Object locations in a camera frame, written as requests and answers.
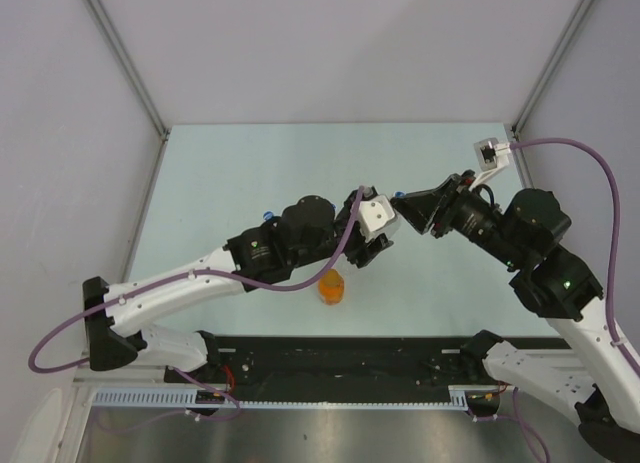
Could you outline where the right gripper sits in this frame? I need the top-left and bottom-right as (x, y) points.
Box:
(388, 168), (523, 267)

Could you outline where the clear plastic bottle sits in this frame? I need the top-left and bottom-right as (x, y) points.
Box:
(334, 220), (400, 277)

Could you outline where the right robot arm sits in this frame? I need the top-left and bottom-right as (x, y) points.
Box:
(391, 171), (639, 462)

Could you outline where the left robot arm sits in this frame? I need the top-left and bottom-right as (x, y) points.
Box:
(82, 188), (398, 383)

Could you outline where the orange bottle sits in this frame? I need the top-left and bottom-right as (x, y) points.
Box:
(317, 269), (345, 306)

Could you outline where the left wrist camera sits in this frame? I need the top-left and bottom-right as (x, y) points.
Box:
(357, 195), (400, 242)

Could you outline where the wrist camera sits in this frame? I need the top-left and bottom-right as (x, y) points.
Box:
(357, 195), (400, 242)
(471, 138), (511, 189)

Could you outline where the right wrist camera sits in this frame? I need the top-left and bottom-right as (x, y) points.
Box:
(471, 138), (511, 189)

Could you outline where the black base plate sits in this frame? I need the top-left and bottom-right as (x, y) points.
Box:
(188, 332), (497, 390)

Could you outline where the slotted cable duct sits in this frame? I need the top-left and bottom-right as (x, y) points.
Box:
(92, 385), (507, 412)

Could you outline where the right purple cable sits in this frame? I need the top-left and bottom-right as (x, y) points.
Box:
(508, 137), (640, 379)

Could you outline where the right aluminium frame post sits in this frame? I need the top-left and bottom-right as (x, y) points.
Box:
(509, 0), (599, 137)

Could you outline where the aluminium frame post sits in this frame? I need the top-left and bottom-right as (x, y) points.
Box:
(509, 0), (599, 137)
(82, 0), (169, 141)

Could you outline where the left aluminium frame post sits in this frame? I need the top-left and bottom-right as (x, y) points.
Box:
(82, 0), (169, 141)

